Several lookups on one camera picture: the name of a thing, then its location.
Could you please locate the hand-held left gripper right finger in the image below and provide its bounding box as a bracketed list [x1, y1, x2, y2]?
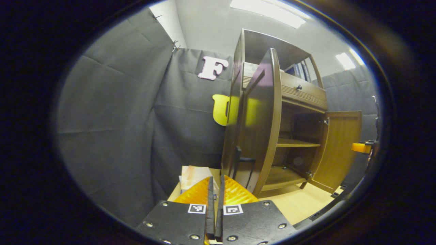
[215, 175, 297, 245]

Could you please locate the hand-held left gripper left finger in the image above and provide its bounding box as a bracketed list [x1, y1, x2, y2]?
[136, 176, 214, 245]

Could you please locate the wooden cabinet door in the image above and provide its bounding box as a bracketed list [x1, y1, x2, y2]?
[232, 48, 282, 198]
[308, 111, 362, 194]

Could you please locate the wooden double-door shoe cabinet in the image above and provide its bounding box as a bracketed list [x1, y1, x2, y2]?
[221, 28, 362, 198]

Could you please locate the stack of paper booklets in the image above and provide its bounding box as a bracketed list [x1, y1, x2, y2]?
[180, 166, 222, 195]

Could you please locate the wooden inner shelf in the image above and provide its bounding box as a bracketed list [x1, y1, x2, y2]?
[277, 138, 321, 148]

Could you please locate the small ceiling light panel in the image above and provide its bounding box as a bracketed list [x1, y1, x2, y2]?
[336, 52, 356, 70]

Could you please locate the wooden drawer with black knob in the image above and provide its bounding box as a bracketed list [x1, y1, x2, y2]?
[243, 62, 328, 113]

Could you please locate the black backdrop cloth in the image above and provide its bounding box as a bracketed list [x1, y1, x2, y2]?
[56, 7, 380, 228]

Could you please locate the large ceiling light panel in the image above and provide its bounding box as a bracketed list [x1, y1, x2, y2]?
[230, 0, 307, 28]

